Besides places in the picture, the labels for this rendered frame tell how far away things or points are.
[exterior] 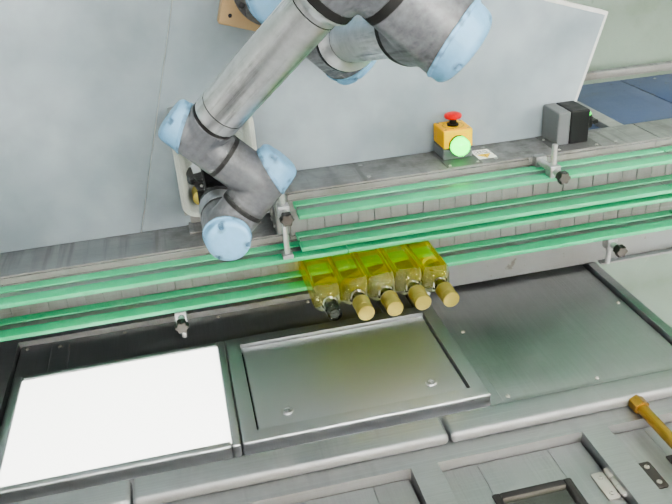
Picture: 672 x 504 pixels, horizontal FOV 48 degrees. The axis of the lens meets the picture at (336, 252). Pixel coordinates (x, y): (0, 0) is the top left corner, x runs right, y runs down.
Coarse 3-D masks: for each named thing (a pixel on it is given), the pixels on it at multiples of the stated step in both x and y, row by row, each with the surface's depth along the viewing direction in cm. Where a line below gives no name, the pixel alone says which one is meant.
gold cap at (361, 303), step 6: (354, 300) 148; (360, 300) 147; (366, 300) 146; (354, 306) 147; (360, 306) 145; (366, 306) 145; (372, 306) 145; (360, 312) 145; (366, 312) 145; (372, 312) 145; (360, 318) 146; (366, 318) 146
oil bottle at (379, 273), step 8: (360, 256) 161; (368, 256) 160; (376, 256) 160; (360, 264) 159; (368, 264) 157; (376, 264) 157; (384, 264) 157; (368, 272) 154; (376, 272) 154; (384, 272) 154; (392, 272) 154; (368, 280) 153; (376, 280) 152; (384, 280) 152; (392, 280) 152; (368, 288) 154; (376, 288) 152; (392, 288) 153; (376, 296) 153
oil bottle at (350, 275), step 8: (328, 256) 162; (336, 256) 161; (344, 256) 161; (352, 256) 160; (336, 264) 158; (344, 264) 157; (352, 264) 157; (336, 272) 155; (344, 272) 154; (352, 272) 154; (360, 272) 154; (344, 280) 152; (352, 280) 151; (360, 280) 151; (344, 288) 151; (352, 288) 151; (360, 288) 151; (344, 296) 152; (368, 296) 153
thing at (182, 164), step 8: (248, 120) 156; (240, 128) 164; (248, 128) 158; (240, 136) 165; (248, 136) 160; (248, 144) 162; (176, 160) 157; (184, 160) 164; (176, 168) 157; (184, 168) 164; (184, 176) 162; (184, 184) 160; (184, 192) 160; (184, 200) 161; (192, 200) 167; (184, 208) 162; (192, 208) 164
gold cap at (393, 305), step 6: (384, 294) 149; (390, 294) 148; (396, 294) 149; (384, 300) 148; (390, 300) 146; (396, 300) 146; (384, 306) 148; (390, 306) 146; (396, 306) 146; (402, 306) 146; (390, 312) 146; (396, 312) 147
